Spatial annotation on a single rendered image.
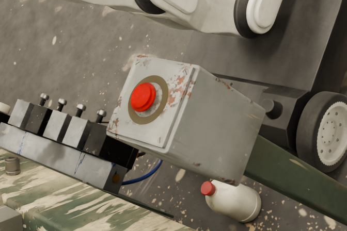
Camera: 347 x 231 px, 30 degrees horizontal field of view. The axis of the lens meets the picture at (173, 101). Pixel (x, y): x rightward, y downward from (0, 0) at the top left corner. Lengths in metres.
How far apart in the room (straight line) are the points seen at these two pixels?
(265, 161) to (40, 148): 0.47
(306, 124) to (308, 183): 0.46
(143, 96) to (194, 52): 1.08
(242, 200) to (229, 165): 0.84
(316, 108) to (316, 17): 0.27
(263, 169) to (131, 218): 0.23
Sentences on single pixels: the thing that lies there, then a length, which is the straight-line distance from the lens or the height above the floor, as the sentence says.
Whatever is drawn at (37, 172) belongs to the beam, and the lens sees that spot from 1.11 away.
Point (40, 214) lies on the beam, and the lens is 0.96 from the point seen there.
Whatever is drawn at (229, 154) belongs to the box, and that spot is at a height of 0.81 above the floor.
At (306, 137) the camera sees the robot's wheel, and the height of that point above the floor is 0.19.
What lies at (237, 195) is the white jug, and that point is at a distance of 1.70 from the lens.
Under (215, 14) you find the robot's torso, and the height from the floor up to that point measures 0.40.
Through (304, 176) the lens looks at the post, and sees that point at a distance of 1.11.
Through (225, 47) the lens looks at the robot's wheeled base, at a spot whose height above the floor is 0.17.
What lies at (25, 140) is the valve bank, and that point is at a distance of 1.32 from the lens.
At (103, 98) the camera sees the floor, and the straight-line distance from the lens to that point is 2.35.
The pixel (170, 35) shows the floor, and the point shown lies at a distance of 2.24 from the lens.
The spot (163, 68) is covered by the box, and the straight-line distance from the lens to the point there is 0.84.
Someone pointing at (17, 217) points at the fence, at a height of 0.91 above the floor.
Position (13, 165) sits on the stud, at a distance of 1.10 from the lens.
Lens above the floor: 1.51
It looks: 46 degrees down
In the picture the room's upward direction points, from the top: 60 degrees counter-clockwise
